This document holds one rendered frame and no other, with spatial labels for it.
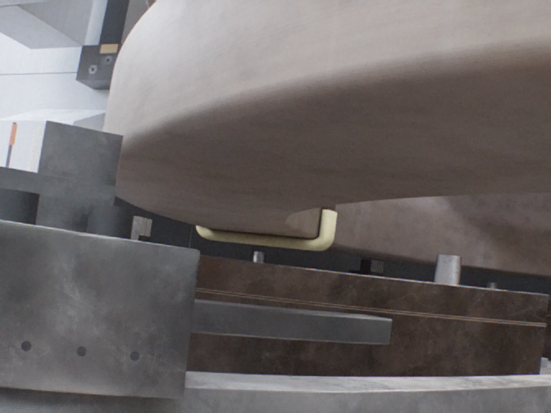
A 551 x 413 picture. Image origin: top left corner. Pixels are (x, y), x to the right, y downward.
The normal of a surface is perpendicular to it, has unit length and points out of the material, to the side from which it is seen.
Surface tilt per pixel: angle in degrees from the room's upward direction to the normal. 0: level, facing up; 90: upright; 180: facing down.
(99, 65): 90
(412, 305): 90
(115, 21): 90
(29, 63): 90
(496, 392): 71
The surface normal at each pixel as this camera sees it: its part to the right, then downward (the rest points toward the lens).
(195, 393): 0.51, -0.34
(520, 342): 0.14, -0.08
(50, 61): -0.29, -0.14
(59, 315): 0.50, -0.03
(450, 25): -0.72, -0.16
